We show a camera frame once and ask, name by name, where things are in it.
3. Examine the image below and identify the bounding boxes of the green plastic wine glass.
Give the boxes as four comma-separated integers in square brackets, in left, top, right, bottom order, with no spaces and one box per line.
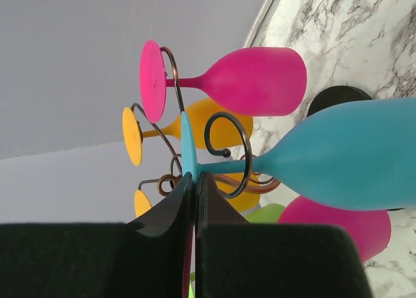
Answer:
[188,203,285,297]

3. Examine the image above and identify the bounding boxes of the blue plastic wine glass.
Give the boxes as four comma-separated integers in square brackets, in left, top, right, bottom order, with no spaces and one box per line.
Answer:
[181,97,415,210]

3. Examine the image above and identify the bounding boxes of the yellow plastic wine glass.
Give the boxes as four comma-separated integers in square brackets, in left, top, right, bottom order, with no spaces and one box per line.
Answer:
[134,173,263,217]

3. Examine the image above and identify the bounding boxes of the pink wine glass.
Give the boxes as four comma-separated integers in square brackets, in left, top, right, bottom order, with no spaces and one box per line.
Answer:
[138,40,307,123]
[278,196,392,262]

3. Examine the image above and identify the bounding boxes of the pink wine glass front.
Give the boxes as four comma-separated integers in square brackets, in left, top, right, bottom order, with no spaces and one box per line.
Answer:
[138,40,307,123]

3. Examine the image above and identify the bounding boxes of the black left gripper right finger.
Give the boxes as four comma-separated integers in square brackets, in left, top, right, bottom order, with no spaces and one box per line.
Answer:
[195,173,372,297]

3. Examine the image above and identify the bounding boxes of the orange plastic wine glass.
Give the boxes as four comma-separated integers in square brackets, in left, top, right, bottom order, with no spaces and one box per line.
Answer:
[122,99,254,166]

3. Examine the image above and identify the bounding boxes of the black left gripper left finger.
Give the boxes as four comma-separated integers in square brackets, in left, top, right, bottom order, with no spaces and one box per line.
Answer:
[1,173,192,297]

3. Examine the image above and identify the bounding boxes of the metal wine glass rack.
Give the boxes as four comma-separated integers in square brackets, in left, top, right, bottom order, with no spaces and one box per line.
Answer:
[131,46,407,212]

